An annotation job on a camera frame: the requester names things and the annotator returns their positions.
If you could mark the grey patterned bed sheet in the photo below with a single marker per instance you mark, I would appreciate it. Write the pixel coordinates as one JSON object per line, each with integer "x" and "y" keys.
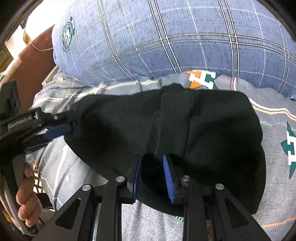
{"x": 62, "y": 173}

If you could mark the black pants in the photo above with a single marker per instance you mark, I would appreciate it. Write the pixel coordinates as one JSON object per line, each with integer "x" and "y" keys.
{"x": 213, "y": 136}

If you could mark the person's left hand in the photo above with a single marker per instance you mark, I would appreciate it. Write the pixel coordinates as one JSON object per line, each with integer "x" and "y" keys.
{"x": 30, "y": 206}

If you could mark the brown wooden headboard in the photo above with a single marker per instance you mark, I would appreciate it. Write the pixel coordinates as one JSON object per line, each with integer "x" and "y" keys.
{"x": 30, "y": 68}

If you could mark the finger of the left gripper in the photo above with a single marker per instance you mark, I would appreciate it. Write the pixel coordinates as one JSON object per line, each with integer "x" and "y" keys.
{"x": 57, "y": 131}

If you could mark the blue plaid pillow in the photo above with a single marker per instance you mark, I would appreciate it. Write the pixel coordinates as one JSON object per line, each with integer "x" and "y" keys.
{"x": 100, "y": 41}

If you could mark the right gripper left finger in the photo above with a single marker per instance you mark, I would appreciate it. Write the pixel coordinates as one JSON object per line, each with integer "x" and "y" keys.
{"x": 94, "y": 213}

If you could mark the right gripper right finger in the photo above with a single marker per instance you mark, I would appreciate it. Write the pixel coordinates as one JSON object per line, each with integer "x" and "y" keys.
{"x": 209, "y": 211}

